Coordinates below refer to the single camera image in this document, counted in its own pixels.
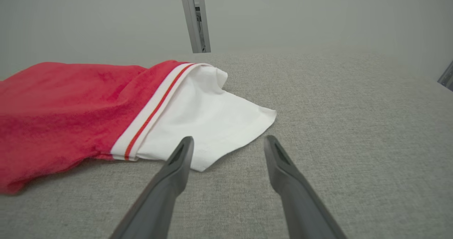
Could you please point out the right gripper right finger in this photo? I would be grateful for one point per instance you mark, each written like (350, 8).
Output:
(300, 207)

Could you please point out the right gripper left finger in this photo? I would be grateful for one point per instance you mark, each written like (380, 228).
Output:
(159, 203)

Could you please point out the red jersey with white sleeves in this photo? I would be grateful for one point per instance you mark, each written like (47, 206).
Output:
(53, 118)

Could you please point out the grey metal partition leg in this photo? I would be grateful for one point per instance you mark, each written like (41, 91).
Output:
(447, 78)

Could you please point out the grey metal partition post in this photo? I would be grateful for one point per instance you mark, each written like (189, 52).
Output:
(194, 19)

